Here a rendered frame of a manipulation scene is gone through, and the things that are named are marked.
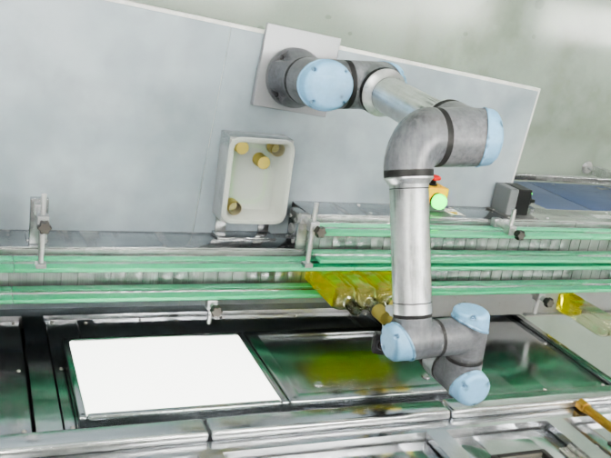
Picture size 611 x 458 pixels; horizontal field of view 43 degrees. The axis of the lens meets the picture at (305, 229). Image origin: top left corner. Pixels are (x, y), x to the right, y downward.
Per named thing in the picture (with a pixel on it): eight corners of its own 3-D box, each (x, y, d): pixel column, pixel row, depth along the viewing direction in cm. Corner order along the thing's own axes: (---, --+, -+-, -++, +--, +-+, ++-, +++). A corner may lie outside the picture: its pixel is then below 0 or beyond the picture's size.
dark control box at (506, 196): (488, 206, 239) (505, 214, 231) (495, 181, 236) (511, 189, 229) (511, 207, 242) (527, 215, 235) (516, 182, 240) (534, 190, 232)
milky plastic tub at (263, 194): (212, 213, 205) (221, 224, 198) (221, 129, 199) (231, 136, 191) (274, 214, 212) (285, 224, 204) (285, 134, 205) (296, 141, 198)
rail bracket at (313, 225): (291, 256, 203) (309, 274, 192) (300, 194, 198) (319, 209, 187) (302, 256, 204) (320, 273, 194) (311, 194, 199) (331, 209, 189)
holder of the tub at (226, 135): (210, 231, 207) (217, 241, 200) (221, 129, 199) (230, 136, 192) (270, 232, 214) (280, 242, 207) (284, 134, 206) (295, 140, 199)
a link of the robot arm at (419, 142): (395, 102, 142) (403, 369, 144) (447, 103, 146) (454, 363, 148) (366, 109, 153) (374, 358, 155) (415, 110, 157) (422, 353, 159)
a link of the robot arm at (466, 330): (451, 320, 148) (443, 372, 152) (500, 314, 152) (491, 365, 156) (430, 303, 155) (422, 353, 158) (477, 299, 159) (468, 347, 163)
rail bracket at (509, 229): (486, 224, 225) (515, 241, 213) (492, 200, 223) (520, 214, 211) (498, 224, 226) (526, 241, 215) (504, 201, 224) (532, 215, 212)
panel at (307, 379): (60, 349, 178) (77, 432, 148) (61, 337, 177) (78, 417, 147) (404, 334, 213) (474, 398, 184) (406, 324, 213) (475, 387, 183)
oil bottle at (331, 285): (303, 279, 207) (335, 313, 189) (306, 259, 206) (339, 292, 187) (323, 279, 210) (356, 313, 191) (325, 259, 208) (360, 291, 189)
